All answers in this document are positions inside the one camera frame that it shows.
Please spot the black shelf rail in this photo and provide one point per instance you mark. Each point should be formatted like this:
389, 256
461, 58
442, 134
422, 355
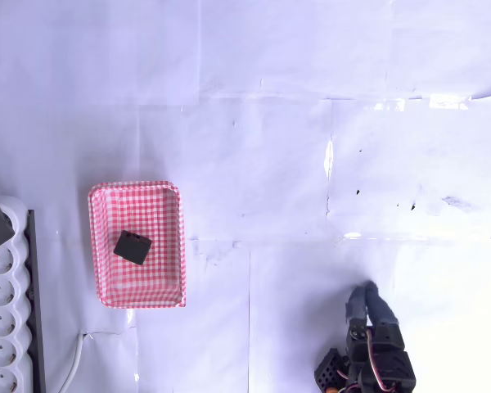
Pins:
36, 307

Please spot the black perforated base mount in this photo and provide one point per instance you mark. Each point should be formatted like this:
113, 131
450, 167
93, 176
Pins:
329, 368

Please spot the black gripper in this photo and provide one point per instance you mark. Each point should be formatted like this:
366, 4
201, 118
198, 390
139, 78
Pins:
386, 334

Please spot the red checkered tray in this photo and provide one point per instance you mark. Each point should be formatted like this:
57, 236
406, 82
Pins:
155, 282

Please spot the black cube block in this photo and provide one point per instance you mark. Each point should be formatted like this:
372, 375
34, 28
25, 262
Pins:
133, 247

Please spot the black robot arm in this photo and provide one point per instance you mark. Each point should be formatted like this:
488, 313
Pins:
397, 370

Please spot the white power strip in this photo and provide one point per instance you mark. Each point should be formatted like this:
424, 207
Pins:
2, 311

